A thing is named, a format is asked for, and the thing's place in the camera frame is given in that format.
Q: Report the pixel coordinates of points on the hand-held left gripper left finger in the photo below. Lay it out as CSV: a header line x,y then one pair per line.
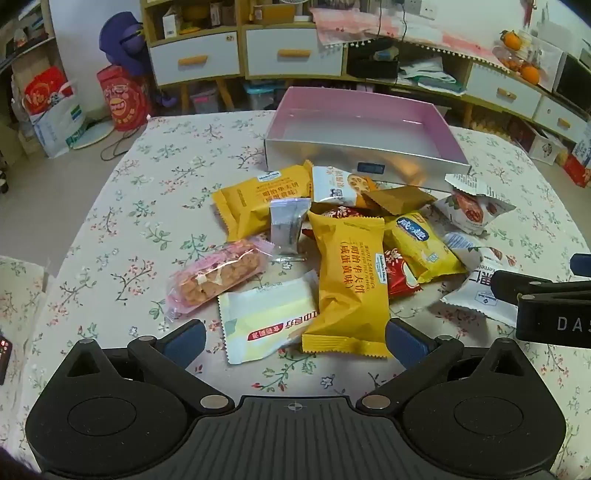
x,y
187,344

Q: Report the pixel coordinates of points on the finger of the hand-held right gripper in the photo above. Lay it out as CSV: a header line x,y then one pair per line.
x,y
512,286
581,265

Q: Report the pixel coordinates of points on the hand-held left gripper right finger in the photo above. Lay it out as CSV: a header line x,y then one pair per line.
x,y
406,344

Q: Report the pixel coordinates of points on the white kernel snack packet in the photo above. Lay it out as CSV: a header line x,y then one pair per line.
x,y
485,295

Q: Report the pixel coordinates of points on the red white snack packet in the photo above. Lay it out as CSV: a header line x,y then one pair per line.
x,y
399,277

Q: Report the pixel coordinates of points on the long white blue-label packet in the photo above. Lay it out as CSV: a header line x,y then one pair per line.
x,y
459,244

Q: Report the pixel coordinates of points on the pink crispy snack packet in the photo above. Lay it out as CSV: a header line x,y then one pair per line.
x,y
217,277

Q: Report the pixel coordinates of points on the cream red-label snack packet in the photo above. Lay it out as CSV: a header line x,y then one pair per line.
x,y
263,318

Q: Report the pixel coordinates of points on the yellow waffle snack packet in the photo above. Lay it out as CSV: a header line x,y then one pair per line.
x,y
346,286
258,198

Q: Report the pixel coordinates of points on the white nut-picture snack packet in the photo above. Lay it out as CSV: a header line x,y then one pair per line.
x,y
471,207

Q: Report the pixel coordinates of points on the yellow blue-label snack packet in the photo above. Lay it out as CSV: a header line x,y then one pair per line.
x,y
420,244

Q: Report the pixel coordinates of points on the brown snack packet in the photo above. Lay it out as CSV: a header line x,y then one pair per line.
x,y
397,201

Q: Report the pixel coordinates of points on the grey small snack packet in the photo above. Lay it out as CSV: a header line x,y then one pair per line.
x,y
287,226

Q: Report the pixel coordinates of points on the white orange biscuit packet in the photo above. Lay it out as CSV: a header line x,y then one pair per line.
x,y
337,184

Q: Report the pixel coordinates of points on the pink silver cardboard box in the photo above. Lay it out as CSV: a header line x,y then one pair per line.
x,y
323,157

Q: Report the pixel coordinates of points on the red carton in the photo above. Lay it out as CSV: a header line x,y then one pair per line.
x,y
577,170

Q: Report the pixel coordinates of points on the blue white carton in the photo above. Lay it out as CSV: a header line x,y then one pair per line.
x,y
582,147

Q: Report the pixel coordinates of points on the white printed carton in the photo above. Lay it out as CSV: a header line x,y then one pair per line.
x,y
545,147

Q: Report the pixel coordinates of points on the floral tablecloth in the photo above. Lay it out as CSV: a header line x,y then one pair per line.
x,y
138,207

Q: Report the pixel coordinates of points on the yellow egg trays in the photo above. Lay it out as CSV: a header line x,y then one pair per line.
x,y
489,122

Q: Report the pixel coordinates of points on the black device red lights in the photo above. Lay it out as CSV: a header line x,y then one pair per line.
x,y
5,357

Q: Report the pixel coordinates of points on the white microwave oven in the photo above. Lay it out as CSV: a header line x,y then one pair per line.
x,y
575,83

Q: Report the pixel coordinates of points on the orange fruit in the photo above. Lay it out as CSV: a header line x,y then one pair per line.
x,y
530,74
511,39

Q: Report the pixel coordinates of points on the long wooden media cabinet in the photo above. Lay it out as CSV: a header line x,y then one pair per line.
x,y
467,78

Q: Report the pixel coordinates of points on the pile of folded cloths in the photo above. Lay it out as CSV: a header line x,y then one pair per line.
x,y
431,76

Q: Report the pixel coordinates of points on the white round stand base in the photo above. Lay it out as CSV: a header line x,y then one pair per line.
x,y
92,136

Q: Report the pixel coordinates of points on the grey storage bin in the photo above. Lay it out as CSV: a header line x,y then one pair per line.
x,y
204,100

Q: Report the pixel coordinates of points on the red printed gift bag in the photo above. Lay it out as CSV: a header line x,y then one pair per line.
x,y
122,99

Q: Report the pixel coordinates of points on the white blue shopping bag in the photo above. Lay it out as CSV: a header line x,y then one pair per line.
x,y
60,124

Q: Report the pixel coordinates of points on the clear bin blue lid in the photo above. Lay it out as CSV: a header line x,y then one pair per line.
x,y
259,97

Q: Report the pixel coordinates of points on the black open box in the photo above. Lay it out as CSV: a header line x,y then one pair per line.
x,y
371,67

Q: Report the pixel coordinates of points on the pink patterned cloth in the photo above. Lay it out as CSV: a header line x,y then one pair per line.
x,y
392,27

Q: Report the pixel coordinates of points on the red white shopping bag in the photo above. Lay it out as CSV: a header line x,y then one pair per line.
x,y
44,92

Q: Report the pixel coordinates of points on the purple plush toy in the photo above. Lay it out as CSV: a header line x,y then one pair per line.
x,y
124,41

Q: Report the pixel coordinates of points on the small white box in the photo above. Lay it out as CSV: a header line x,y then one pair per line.
x,y
171,25

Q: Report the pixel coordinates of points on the yellow wooden shelf cabinet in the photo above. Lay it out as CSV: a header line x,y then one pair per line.
x,y
144,27

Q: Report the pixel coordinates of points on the yellow toy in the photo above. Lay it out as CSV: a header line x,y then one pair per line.
x,y
191,21

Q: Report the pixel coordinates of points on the brown cardboard parcel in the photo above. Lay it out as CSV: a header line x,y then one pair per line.
x,y
272,14

